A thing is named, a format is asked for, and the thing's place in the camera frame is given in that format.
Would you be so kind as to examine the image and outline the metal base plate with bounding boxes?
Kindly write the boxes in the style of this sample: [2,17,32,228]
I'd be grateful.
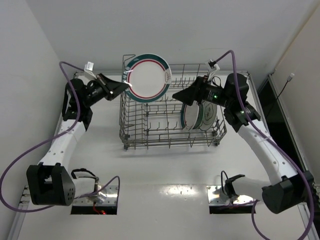
[206,185,255,207]
[72,185,119,207]

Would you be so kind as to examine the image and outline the white plate teal line pattern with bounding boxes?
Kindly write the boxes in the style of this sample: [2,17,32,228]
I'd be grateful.
[199,101,218,131]

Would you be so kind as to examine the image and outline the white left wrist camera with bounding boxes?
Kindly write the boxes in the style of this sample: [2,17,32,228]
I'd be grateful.
[84,61,94,74]

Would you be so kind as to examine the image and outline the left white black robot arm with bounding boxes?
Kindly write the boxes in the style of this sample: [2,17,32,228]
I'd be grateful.
[26,73,132,206]

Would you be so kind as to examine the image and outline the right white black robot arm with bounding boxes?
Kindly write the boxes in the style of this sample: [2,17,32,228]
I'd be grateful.
[172,73,314,214]

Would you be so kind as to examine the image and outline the green red rimmed plate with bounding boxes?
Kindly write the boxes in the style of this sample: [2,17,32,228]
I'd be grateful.
[180,101,200,132]
[122,53,172,103]

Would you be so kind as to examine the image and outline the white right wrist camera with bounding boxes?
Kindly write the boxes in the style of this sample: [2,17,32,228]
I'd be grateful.
[205,59,220,79]

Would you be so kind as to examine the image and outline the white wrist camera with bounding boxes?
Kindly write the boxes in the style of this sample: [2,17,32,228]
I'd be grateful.
[205,59,220,79]
[84,61,94,74]

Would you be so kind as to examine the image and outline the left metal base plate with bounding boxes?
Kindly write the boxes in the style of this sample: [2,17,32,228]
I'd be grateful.
[72,185,119,207]

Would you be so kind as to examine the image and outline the grey wire dish rack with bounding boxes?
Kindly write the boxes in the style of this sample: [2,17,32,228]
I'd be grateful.
[119,63,227,150]

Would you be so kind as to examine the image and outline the black cable with white plug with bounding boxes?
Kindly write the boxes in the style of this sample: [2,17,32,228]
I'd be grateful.
[273,72,295,101]

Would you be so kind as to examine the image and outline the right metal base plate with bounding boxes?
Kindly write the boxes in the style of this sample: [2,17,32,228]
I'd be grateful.
[206,185,255,207]

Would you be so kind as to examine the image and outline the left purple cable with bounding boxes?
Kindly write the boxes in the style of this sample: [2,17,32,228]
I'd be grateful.
[0,61,121,213]

